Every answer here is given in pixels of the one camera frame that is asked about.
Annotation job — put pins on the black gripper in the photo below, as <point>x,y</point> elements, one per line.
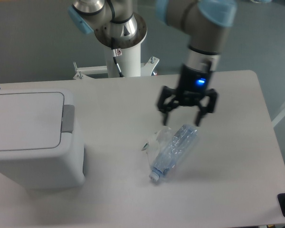
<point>191,89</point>

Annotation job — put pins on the grey lid push button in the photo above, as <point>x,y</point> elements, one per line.
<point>68,118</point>

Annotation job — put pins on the white trash can lid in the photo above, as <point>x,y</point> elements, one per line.
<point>30,120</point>

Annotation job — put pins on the white plastic trash can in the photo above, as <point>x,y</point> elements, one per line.
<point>59,167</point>

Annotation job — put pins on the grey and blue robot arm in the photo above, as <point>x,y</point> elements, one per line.
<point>119,28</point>

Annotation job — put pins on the crushed clear plastic bottle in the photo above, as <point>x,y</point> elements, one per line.
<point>179,146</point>

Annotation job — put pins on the crumpled clear plastic wrapper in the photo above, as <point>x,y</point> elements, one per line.
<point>156,142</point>

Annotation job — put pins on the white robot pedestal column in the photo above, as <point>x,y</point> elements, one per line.
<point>123,62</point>

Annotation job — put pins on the white pedestal base frame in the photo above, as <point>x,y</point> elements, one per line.
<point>147,69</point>

